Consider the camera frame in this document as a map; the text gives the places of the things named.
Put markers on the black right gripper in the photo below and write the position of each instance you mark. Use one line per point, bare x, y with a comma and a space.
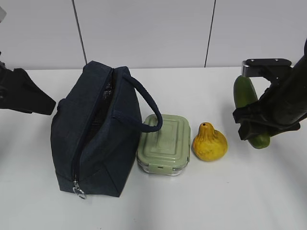
277, 106

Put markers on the yellow pear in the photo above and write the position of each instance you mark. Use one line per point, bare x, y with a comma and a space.
209, 143

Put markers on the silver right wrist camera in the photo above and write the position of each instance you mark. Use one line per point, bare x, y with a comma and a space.
263, 67

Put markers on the navy blue lunch bag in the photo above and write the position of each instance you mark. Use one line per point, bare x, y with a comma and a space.
97, 128

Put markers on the green cucumber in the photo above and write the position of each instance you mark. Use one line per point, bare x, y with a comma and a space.
244, 94

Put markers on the green lid lunch box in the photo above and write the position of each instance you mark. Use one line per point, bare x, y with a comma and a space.
167, 151

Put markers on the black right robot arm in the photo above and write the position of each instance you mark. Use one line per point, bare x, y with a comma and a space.
261, 84

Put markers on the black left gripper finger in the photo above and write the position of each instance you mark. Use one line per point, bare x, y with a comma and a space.
19, 93

